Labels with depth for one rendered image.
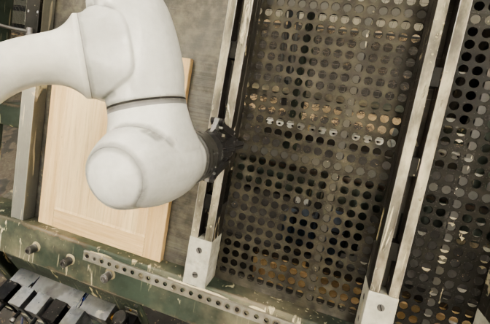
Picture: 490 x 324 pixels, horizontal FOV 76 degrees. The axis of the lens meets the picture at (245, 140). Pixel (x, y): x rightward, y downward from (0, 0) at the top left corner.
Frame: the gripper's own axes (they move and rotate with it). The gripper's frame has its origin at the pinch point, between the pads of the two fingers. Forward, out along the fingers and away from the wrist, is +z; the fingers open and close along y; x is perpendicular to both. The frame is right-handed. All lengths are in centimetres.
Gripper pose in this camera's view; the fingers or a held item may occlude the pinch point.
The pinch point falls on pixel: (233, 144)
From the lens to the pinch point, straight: 72.6
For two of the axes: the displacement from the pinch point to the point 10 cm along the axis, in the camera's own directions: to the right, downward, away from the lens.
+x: -9.5, -2.0, 2.6
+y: 1.7, -9.8, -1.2
